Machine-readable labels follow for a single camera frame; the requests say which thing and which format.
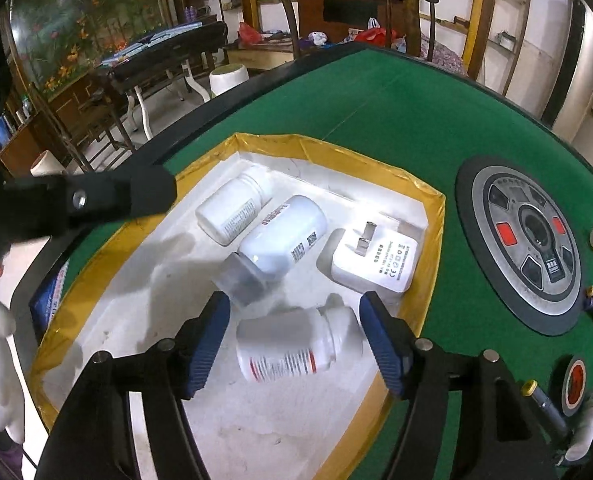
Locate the grey marker yellow cap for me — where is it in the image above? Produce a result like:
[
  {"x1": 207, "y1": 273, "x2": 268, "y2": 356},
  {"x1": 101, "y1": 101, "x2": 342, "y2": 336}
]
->
[{"x1": 521, "y1": 380, "x2": 572, "y2": 436}]

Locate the black mahjong table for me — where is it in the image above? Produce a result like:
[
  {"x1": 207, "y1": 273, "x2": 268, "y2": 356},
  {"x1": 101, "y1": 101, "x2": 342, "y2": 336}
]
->
[{"x1": 96, "y1": 21, "x2": 230, "y2": 141}]

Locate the patterned seat cushion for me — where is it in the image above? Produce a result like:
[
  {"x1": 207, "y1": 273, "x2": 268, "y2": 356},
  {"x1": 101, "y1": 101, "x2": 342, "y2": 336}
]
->
[{"x1": 419, "y1": 35, "x2": 465, "y2": 78}]

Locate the white bottle red label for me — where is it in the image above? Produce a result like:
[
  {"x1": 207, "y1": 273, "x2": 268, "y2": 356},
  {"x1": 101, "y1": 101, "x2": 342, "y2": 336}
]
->
[{"x1": 235, "y1": 305, "x2": 365, "y2": 385}]

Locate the small white pill bottle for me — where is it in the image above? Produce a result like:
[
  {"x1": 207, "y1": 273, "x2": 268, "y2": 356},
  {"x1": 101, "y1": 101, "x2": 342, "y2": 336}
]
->
[{"x1": 195, "y1": 167, "x2": 274, "y2": 247}]

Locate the white power adapter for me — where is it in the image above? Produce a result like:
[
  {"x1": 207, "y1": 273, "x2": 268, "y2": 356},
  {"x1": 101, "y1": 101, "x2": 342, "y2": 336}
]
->
[{"x1": 317, "y1": 221, "x2": 420, "y2": 295}]

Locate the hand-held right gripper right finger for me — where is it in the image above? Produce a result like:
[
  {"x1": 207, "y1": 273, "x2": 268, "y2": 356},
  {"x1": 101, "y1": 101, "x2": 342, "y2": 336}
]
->
[{"x1": 359, "y1": 290, "x2": 570, "y2": 480}]

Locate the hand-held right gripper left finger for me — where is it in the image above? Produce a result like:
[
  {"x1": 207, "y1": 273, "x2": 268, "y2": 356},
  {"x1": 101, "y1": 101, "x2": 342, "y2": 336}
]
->
[{"x1": 35, "y1": 290, "x2": 232, "y2": 480}]

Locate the dark wooden chair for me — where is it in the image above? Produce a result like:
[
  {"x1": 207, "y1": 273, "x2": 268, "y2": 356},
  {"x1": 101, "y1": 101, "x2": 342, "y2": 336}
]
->
[
  {"x1": 383, "y1": 0, "x2": 440, "y2": 58},
  {"x1": 271, "y1": 0, "x2": 302, "y2": 61}
]

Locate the white waste bin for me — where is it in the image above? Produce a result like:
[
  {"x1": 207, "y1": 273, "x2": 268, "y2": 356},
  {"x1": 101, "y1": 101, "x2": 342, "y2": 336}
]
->
[{"x1": 209, "y1": 63, "x2": 250, "y2": 98}]

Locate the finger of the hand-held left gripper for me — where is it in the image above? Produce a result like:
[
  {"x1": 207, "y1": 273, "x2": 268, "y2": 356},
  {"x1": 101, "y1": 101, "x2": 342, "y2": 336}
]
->
[{"x1": 1, "y1": 165, "x2": 178, "y2": 253}]

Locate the red blue label sticker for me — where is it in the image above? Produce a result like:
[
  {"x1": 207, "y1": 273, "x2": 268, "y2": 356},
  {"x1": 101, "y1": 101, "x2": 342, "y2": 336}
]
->
[{"x1": 29, "y1": 260, "x2": 72, "y2": 331}]

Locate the wooden wall shelf unit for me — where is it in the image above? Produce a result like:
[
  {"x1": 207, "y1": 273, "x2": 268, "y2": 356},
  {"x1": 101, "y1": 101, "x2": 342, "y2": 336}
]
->
[{"x1": 216, "y1": 0, "x2": 532, "y2": 96}]

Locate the standing air conditioner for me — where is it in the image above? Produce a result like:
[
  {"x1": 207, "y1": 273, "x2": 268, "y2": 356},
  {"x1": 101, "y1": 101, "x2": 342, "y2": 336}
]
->
[{"x1": 541, "y1": 0, "x2": 593, "y2": 141}]

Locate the round grey table control panel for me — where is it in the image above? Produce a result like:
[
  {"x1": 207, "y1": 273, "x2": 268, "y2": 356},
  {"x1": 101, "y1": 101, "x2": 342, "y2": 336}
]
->
[{"x1": 455, "y1": 156, "x2": 593, "y2": 337}]

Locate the white bottle green label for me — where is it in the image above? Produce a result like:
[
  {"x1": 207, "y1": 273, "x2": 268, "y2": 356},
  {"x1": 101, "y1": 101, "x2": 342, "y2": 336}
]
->
[{"x1": 564, "y1": 384, "x2": 593, "y2": 462}]

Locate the white foam tray yellow tape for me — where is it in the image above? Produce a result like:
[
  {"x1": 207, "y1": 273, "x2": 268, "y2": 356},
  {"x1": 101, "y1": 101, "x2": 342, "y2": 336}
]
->
[{"x1": 29, "y1": 132, "x2": 447, "y2": 480}]

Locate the white bottle clear cap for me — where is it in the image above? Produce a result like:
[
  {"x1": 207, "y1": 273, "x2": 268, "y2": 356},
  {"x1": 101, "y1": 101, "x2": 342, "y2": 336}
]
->
[{"x1": 215, "y1": 195, "x2": 328, "y2": 307}]

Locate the wooden side cabinet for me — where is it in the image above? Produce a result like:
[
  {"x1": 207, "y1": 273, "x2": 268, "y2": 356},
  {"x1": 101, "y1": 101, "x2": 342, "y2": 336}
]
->
[{"x1": 0, "y1": 75, "x2": 127, "y2": 176}]

